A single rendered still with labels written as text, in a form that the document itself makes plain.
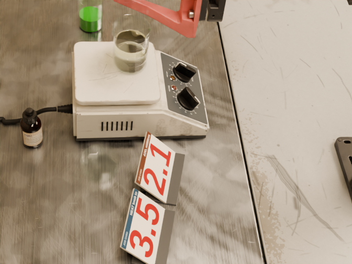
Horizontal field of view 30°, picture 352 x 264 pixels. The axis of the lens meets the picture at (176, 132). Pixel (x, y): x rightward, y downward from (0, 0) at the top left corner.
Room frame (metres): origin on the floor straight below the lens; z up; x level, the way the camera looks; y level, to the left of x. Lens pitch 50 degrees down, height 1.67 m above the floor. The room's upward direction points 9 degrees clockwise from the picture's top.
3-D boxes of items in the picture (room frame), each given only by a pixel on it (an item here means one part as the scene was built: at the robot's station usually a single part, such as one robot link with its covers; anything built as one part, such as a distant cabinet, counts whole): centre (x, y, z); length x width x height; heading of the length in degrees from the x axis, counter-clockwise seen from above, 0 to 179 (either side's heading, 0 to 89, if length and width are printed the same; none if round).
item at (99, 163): (0.55, 0.10, 0.91); 0.06 x 0.06 x 0.02
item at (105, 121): (0.66, 0.07, 0.94); 0.22 x 0.13 x 0.08; 104
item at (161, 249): (0.45, 0.01, 0.92); 0.09 x 0.06 x 0.04; 179
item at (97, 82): (0.66, 0.10, 0.98); 0.12 x 0.12 x 0.01; 14
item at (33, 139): (0.57, 0.20, 0.94); 0.03 x 0.03 x 0.07
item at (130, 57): (0.67, 0.08, 1.02); 0.06 x 0.05 x 0.08; 137
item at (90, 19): (0.84, 0.17, 0.93); 0.04 x 0.04 x 0.06
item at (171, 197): (0.55, 0.01, 0.92); 0.09 x 0.06 x 0.04; 179
